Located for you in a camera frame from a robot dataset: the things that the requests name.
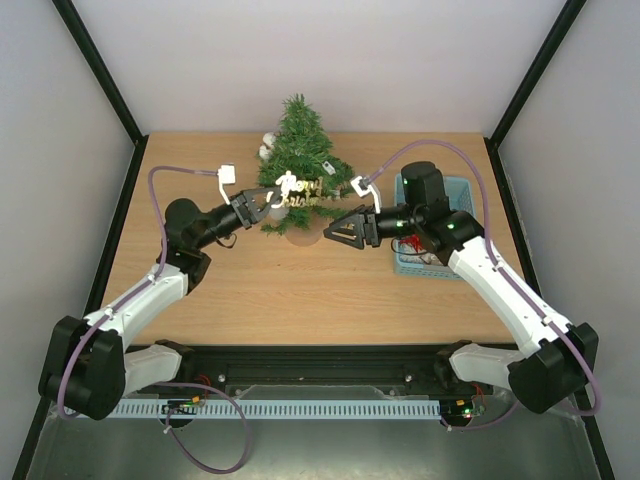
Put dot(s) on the silver glitter ball ornament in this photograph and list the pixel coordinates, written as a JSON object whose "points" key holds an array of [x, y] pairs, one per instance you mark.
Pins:
{"points": [[278, 214]]}

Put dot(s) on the light blue cable duct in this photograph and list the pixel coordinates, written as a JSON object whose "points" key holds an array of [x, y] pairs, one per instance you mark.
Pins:
{"points": [[280, 409]]}

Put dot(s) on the small green christmas tree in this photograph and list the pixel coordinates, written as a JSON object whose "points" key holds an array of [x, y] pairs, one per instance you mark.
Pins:
{"points": [[302, 145]]}

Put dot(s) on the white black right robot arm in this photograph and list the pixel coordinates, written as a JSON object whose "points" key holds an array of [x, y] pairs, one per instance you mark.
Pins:
{"points": [[500, 290]]}

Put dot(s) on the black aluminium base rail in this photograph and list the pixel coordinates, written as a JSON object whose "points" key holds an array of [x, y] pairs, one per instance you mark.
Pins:
{"points": [[418, 369]]}

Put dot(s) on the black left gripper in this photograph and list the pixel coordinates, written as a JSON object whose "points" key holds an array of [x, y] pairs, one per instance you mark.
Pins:
{"points": [[246, 198]]}

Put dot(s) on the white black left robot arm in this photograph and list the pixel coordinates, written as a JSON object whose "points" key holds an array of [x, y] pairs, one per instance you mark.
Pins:
{"points": [[135, 300]]}

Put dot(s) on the white snowflake ornament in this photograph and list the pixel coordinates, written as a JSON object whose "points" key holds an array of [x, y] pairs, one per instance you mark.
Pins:
{"points": [[423, 258]]}

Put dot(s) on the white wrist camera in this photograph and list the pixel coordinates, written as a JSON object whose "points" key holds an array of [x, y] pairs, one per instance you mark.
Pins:
{"points": [[363, 186], [226, 175]]}

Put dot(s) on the gold glitter merry ornament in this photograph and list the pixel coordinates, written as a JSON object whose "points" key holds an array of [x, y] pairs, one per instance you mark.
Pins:
{"points": [[297, 193]]}

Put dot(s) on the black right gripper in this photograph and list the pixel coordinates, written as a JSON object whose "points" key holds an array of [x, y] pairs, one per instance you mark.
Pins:
{"points": [[370, 228]]}

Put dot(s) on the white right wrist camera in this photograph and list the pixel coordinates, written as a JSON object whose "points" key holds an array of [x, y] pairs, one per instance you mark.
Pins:
{"points": [[363, 186]]}

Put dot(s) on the red star ornament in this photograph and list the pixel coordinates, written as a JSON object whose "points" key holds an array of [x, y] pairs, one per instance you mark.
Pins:
{"points": [[412, 242]]}

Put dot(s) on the white pompom ornament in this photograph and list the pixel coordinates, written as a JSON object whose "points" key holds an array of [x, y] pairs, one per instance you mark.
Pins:
{"points": [[265, 150]]}

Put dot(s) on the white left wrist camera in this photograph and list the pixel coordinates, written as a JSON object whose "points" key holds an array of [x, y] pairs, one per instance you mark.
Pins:
{"points": [[226, 175]]}

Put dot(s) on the wooden tree base disc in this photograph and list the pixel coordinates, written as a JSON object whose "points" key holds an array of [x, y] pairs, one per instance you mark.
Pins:
{"points": [[303, 238]]}

